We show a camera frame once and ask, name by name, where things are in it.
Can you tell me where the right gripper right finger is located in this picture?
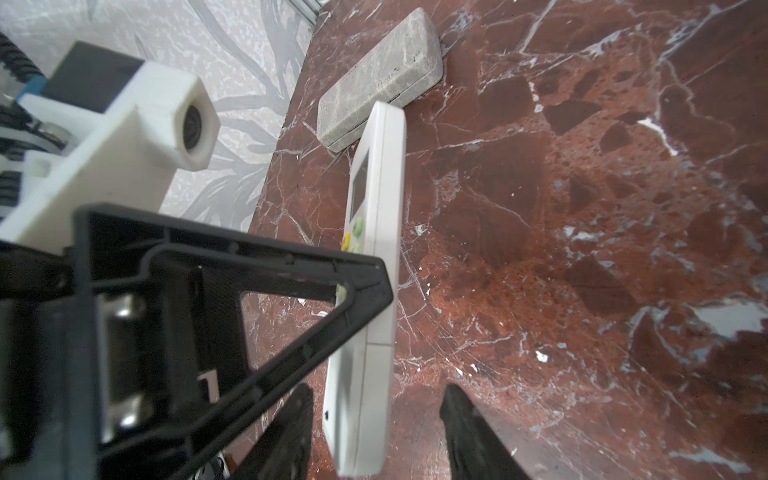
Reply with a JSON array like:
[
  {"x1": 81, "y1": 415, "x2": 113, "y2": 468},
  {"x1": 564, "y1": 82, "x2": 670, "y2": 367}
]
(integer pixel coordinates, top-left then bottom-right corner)
[{"x1": 440, "y1": 383, "x2": 530, "y2": 480}]

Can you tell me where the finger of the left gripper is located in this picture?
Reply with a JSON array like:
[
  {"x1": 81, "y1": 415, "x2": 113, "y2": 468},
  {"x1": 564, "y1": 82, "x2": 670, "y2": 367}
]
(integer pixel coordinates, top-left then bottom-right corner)
[{"x1": 72, "y1": 204, "x2": 362, "y2": 479}]

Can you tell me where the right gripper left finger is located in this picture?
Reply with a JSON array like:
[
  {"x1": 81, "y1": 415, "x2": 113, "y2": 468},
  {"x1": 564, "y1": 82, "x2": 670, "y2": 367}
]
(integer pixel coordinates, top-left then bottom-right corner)
[{"x1": 231, "y1": 383, "x2": 314, "y2": 480}]

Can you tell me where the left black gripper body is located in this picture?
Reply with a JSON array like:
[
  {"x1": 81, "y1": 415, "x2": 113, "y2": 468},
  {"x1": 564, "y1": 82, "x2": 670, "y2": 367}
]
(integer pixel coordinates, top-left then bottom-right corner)
[{"x1": 0, "y1": 239, "x2": 157, "y2": 480}]

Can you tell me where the white remote control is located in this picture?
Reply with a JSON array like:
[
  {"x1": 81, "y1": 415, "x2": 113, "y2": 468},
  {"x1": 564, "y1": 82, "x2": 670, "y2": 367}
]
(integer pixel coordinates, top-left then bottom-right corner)
[{"x1": 322, "y1": 101, "x2": 406, "y2": 478}]

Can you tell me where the grey glasses case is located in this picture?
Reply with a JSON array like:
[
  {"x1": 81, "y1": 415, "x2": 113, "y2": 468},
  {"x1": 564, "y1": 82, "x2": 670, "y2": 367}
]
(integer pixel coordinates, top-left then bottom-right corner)
[{"x1": 316, "y1": 7, "x2": 444, "y2": 153}]

